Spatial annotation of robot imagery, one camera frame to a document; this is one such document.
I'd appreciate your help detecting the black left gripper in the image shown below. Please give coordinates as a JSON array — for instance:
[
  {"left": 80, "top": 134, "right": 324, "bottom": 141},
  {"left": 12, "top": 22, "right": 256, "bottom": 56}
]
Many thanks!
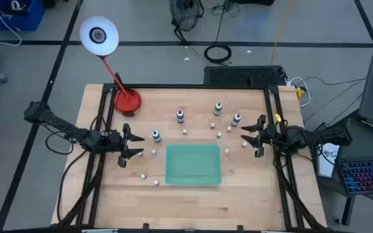
[{"left": 107, "top": 122, "right": 146, "bottom": 168}]

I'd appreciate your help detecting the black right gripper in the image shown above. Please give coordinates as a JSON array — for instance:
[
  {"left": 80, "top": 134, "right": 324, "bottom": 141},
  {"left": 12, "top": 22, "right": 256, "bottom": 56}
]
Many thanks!
[{"left": 240, "top": 114, "right": 278, "bottom": 159}]

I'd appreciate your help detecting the black keyboard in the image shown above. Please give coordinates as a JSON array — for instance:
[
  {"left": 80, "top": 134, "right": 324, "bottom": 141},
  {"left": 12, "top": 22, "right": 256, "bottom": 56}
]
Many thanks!
[{"left": 203, "top": 65, "right": 288, "bottom": 87}]

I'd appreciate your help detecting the translucent green plastic bin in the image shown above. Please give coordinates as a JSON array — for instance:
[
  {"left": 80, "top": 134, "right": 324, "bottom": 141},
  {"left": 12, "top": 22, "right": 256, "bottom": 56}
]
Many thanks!
[{"left": 164, "top": 144, "right": 223, "bottom": 186}]

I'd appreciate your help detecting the white paper sheet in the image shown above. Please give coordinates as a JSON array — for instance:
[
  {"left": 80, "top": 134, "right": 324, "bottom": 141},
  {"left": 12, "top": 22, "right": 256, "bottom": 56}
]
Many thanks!
[{"left": 317, "top": 142, "right": 341, "bottom": 178}]

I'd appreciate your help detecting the black desk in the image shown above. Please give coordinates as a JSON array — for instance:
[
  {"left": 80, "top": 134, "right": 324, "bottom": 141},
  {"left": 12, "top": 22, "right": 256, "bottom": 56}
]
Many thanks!
[{"left": 312, "top": 108, "right": 373, "bottom": 227}]

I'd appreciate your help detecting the backlit rainbow keyboard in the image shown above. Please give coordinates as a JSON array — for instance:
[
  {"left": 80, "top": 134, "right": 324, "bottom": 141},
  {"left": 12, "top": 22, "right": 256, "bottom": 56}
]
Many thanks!
[{"left": 337, "top": 155, "right": 373, "bottom": 196}]

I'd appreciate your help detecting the black floor fan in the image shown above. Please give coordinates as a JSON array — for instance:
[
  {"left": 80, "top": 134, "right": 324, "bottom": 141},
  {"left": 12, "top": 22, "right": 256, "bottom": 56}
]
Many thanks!
[{"left": 169, "top": 0, "right": 205, "bottom": 43}]

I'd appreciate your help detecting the blue storage bin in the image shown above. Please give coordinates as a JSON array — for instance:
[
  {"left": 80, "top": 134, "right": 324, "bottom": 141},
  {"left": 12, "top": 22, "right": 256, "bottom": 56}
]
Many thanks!
[{"left": 0, "top": 0, "right": 46, "bottom": 32}]

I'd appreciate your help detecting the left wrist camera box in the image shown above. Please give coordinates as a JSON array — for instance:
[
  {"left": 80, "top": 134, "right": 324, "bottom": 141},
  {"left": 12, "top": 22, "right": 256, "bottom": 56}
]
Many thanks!
[{"left": 110, "top": 131, "right": 122, "bottom": 146}]

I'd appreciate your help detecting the white power cable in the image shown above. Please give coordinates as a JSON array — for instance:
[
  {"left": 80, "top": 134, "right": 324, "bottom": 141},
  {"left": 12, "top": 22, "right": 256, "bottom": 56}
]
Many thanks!
[{"left": 286, "top": 76, "right": 312, "bottom": 108}]

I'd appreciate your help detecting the coiled black cable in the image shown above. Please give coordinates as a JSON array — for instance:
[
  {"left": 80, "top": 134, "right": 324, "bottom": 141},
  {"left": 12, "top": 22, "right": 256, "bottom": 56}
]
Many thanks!
[{"left": 203, "top": 44, "right": 232, "bottom": 64}]

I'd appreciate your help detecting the yellow floor cable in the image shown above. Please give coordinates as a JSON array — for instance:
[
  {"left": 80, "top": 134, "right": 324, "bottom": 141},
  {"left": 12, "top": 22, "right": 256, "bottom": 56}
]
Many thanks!
[{"left": 269, "top": 0, "right": 295, "bottom": 65}]

